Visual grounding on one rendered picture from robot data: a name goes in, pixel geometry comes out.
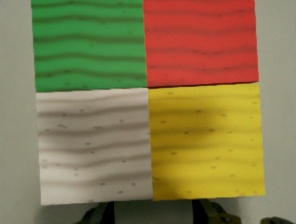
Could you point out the yellow cube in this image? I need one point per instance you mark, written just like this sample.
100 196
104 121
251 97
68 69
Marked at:
206 142

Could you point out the white wood-grain cube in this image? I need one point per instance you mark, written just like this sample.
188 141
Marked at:
94 146

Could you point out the green cube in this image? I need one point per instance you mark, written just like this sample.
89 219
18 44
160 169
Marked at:
85 45

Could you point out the red cube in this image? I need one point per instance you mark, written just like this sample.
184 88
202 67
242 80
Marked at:
190 43

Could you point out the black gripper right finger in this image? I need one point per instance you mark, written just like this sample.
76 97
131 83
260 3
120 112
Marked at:
206 212

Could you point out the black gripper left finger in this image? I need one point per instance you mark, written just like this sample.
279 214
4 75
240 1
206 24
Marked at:
103 214

